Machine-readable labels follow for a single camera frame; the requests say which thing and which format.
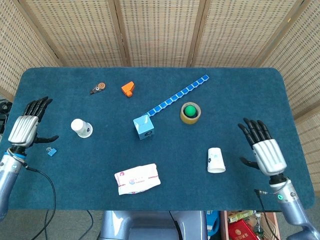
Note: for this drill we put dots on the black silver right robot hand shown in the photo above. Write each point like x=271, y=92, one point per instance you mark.
x=268, y=155

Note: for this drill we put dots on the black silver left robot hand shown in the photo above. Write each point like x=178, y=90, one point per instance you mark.
x=23, y=130

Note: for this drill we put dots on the single white paper cup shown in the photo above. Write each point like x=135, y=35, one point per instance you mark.
x=215, y=161

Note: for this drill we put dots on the white floral paper cup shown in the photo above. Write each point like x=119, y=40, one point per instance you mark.
x=82, y=128

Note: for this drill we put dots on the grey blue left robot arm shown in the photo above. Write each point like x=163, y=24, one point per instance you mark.
x=7, y=180

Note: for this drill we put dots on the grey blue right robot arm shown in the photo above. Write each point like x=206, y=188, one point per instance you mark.
x=292, y=207

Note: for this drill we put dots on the black orange correction tape dispenser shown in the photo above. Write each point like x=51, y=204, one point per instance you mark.
x=98, y=88

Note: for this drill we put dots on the yellow packing tape roll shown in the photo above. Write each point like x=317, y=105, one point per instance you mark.
x=186, y=119

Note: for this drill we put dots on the black equipment beside table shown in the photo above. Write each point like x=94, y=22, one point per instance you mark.
x=4, y=110

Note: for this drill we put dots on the blue binder clip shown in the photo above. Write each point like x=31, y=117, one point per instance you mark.
x=52, y=151

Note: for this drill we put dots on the green snack package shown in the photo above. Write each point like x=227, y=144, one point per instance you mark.
x=238, y=216

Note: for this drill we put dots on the clear bottle in box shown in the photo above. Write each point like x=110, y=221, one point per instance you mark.
x=258, y=223

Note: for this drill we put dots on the pink storage box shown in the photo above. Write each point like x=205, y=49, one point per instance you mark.
x=273, y=225

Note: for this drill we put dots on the red gift box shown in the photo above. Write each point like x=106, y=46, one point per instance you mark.
x=241, y=231

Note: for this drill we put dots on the blue plastic item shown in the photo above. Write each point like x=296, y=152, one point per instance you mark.
x=212, y=222

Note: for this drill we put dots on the green ball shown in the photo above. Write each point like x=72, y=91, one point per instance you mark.
x=190, y=111

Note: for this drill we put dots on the dark blue table carpet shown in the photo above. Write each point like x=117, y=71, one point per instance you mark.
x=175, y=155

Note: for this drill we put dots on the blue white snake cube puzzle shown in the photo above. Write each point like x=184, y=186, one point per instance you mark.
x=175, y=96

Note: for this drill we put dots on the orange plastic toy block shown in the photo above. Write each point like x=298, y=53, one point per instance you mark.
x=128, y=88

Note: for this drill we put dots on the light blue cardboard box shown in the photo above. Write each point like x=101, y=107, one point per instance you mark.
x=144, y=127

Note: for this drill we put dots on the pink white wet wipes pack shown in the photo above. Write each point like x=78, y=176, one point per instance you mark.
x=137, y=178

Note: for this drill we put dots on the grey blue robot torso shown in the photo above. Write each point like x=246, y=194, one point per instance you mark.
x=150, y=225

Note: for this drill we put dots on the woven bamboo folding screen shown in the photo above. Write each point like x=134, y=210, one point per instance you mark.
x=160, y=32

